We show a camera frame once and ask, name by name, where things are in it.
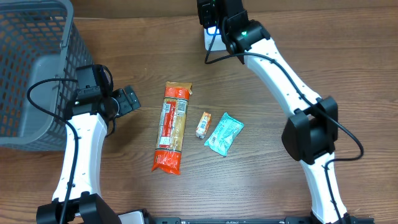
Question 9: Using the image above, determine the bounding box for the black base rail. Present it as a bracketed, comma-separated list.
[149, 216, 376, 224]

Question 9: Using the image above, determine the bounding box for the red snack packet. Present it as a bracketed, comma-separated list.
[152, 82, 192, 175]

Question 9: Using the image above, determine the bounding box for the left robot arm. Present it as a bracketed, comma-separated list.
[36, 64, 153, 224]

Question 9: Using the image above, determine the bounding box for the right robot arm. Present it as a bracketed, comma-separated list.
[197, 0, 354, 223]

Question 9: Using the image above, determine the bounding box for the grey plastic mesh basket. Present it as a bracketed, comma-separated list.
[1, 0, 93, 151]

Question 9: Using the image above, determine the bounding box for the orange tissue pack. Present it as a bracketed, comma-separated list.
[195, 112, 211, 139]

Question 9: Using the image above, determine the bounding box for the white barcode scanner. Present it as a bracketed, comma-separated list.
[204, 26, 226, 52]

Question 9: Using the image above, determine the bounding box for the teal wet wipes pack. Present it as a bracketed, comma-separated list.
[204, 112, 244, 157]

